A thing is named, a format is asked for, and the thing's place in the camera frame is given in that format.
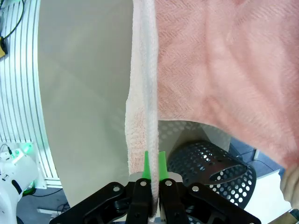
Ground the white table with rounded corners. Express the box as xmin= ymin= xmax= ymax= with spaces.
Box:
xmin=37 ymin=0 xmax=234 ymax=210

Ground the pink towel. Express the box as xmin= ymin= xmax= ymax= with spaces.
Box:
xmin=125 ymin=0 xmax=299 ymax=221

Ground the thin black cable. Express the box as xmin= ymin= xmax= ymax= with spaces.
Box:
xmin=0 ymin=0 xmax=26 ymax=41

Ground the dark perforated laundry basket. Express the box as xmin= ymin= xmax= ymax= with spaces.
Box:
xmin=167 ymin=139 xmax=258 ymax=207

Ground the yellow and black device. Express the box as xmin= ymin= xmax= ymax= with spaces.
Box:
xmin=0 ymin=36 xmax=9 ymax=58

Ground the white slatted frame panel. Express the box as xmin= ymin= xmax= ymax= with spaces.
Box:
xmin=0 ymin=0 xmax=63 ymax=189

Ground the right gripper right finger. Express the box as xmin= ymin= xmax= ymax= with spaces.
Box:
xmin=158 ymin=151 xmax=261 ymax=224

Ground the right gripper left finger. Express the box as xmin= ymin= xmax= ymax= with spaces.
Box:
xmin=49 ymin=151 xmax=153 ymax=224

